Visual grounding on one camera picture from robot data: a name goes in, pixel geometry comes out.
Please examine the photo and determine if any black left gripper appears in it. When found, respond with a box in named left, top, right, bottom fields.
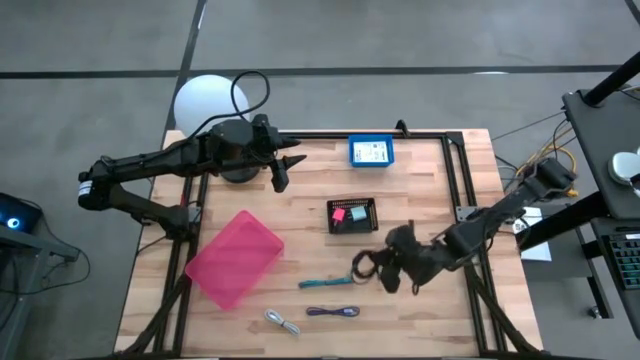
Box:
left=247, top=130, right=308, bottom=194

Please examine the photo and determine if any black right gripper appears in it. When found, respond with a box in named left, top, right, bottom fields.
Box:
left=372, top=234, right=451, bottom=295

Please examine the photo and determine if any teal pen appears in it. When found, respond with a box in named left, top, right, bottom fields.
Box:
left=297, top=275, right=354, bottom=291

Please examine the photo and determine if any purple braided cable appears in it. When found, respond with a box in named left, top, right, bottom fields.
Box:
left=305, top=305, right=362, bottom=319

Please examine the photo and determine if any white SD card reader box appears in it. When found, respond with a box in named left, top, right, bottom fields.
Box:
left=352, top=140, right=390, bottom=165

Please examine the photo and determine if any white cable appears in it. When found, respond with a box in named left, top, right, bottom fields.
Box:
left=263, top=307, right=303, bottom=337

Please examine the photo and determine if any pink translucent plastic bin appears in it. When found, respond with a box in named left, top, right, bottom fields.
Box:
left=184, top=209, right=286, bottom=312

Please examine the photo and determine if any black slotted basket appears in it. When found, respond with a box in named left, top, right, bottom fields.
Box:
left=326, top=196, right=380, bottom=235

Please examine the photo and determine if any blue plastic tray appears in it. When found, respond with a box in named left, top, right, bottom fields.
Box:
left=347, top=133, right=396, bottom=169

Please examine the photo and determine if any white globe black table lamp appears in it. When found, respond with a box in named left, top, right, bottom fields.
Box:
left=172, top=73, right=263, bottom=184

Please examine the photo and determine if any white paper sheet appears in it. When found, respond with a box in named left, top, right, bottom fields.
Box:
left=510, top=205, right=554, bottom=264

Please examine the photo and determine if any black keyboard shelf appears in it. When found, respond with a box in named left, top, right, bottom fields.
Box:
left=589, top=217, right=640, bottom=342

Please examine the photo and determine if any black cart desk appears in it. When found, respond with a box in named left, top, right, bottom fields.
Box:
left=514, top=87, right=640, bottom=251

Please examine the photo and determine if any black keyboard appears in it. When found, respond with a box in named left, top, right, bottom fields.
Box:
left=601, top=232, right=640, bottom=292

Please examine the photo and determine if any white round device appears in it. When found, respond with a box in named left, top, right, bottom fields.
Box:
left=607, top=147, right=640, bottom=187

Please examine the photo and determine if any grey metal stand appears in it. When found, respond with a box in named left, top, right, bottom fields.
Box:
left=0, top=223, right=82, bottom=351

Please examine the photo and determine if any blue lit computer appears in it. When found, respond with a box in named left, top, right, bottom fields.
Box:
left=0, top=191, right=45, bottom=234

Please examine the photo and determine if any black pole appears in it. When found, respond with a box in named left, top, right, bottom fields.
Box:
left=582, top=49, right=640, bottom=108

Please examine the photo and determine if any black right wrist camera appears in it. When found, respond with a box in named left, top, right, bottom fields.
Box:
left=385, top=222, right=422, bottom=246

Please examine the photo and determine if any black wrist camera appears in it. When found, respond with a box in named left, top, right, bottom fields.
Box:
left=385, top=222, right=422, bottom=246
left=253, top=113, right=280, bottom=135

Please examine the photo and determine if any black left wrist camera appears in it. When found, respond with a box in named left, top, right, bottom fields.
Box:
left=253, top=113, right=280, bottom=135

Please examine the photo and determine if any black aluminium rig frame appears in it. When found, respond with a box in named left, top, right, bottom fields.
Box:
left=117, top=130, right=539, bottom=359

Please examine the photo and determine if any grey metal bracket plate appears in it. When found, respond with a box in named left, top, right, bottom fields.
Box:
left=454, top=204, right=479, bottom=224

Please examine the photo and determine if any yellow and black cable bundle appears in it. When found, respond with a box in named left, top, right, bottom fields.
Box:
left=492, top=110, right=581, bottom=199

